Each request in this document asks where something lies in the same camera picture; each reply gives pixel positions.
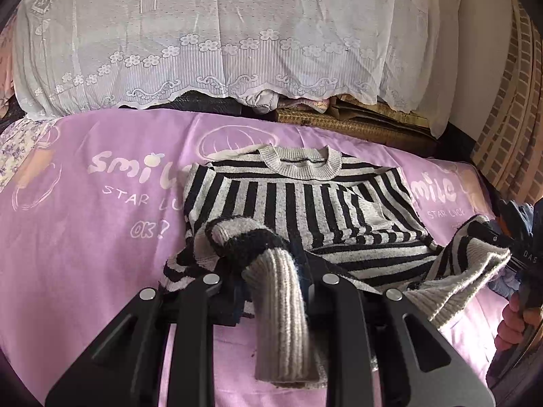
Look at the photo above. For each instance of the person's right hand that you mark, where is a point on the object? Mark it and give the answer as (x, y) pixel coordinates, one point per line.
(512, 327)

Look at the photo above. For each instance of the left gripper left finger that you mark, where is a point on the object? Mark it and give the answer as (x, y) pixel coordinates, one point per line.
(123, 364)

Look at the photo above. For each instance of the black white striped sweater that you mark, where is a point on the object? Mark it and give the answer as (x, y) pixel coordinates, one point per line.
(250, 218)

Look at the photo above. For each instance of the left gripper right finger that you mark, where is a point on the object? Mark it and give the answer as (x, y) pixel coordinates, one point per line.
(380, 349)

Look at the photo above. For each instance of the floral bed sheet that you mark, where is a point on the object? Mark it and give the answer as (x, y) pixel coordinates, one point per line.
(17, 142)

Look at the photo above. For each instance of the purple smile bed sheet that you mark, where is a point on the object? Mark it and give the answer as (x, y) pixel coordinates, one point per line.
(95, 211)

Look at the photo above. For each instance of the pink floral quilt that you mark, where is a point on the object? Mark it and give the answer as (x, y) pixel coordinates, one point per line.
(6, 64)

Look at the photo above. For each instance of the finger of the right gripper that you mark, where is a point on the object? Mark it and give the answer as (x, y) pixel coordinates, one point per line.
(489, 236)

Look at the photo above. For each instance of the woven bamboo mat stack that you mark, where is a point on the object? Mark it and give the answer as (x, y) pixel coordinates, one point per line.
(376, 123)

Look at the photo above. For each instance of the brick pattern curtain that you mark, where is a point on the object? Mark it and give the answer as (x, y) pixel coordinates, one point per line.
(509, 150)

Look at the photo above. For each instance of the blue folded clothes pile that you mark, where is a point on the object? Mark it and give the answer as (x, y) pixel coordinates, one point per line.
(517, 221)

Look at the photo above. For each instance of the white lace cover cloth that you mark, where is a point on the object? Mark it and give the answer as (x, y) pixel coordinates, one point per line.
(72, 56)

